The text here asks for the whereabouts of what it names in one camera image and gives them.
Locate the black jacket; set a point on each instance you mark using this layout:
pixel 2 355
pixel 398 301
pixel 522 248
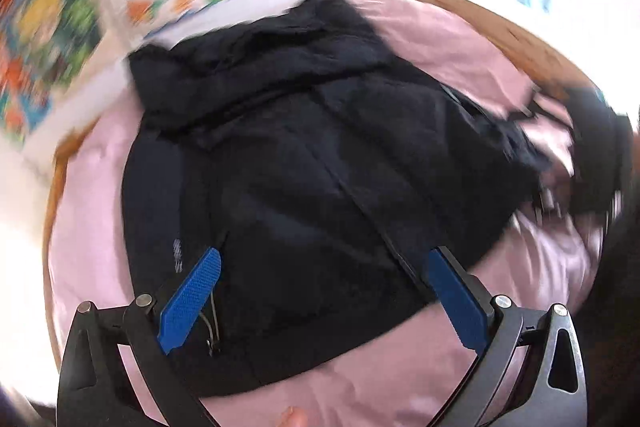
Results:
pixel 300 182

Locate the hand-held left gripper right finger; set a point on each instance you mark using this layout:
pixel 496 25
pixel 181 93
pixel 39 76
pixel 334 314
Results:
pixel 457 302

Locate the wooden bed frame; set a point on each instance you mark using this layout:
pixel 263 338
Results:
pixel 505 29

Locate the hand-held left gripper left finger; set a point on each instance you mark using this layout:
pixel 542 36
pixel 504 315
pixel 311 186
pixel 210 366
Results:
pixel 192 294

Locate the pink blanket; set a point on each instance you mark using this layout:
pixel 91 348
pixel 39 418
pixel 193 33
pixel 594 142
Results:
pixel 440 357

